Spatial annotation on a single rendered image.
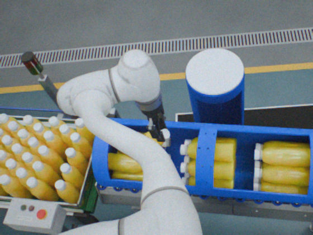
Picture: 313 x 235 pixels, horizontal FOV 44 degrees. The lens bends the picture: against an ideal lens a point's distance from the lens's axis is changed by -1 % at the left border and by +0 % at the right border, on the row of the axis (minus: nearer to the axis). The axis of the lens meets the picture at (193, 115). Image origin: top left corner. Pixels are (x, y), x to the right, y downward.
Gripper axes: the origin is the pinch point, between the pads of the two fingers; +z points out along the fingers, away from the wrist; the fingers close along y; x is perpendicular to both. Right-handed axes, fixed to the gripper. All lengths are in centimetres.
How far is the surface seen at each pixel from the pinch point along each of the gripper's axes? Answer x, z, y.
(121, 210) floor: 53, 130, 5
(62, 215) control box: 41, 26, -28
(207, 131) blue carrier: -15.9, 7.3, 5.0
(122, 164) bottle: 17.1, 15.3, -8.0
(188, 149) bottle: -8.6, 11.9, -0.8
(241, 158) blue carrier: -28.4, 32.0, 6.1
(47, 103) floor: 136, 130, 86
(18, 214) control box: 56, 19, -31
